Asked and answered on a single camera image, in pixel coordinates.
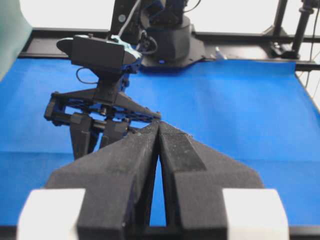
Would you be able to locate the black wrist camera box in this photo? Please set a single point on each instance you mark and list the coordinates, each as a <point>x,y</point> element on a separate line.
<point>109,59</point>

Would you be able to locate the black metal table frame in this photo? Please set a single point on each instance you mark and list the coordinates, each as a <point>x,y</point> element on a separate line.
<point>200,46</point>

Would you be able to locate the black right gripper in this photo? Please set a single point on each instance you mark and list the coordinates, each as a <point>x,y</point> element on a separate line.
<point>109,100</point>

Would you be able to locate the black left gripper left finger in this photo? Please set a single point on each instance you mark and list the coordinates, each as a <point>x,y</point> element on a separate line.
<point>118,181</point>

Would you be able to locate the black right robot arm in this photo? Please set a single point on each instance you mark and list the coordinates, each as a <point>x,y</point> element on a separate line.
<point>144,33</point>

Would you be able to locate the black camera stand pole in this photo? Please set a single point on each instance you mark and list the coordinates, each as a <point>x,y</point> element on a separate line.
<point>306,10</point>

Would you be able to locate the blue cloth mat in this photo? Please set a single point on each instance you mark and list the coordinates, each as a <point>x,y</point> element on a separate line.
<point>255,112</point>

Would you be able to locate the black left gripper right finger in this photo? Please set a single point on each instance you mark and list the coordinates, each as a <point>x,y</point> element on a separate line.
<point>194,176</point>

